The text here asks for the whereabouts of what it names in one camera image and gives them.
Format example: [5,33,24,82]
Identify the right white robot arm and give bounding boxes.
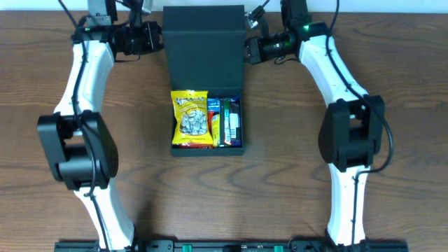
[244,1,388,251]

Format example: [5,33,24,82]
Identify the red Hacks candy bag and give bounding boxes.
[178,110,213,148]

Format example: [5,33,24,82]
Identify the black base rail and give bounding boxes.
[54,239,410,252]

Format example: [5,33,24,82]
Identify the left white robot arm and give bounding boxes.
[37,1,172,251]

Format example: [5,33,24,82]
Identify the yellow sunflower seed bag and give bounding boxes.
[171,90,213,145]

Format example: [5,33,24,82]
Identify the yellow cylindrical can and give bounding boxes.
[211,114,221,148]

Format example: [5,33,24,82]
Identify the black gift box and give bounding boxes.
[161,4,247,158]

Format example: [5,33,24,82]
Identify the blue snack bar wrapper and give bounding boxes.
[207,98,221,113]

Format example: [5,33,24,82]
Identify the dark blue candy stick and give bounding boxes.
[230,97,242,140]

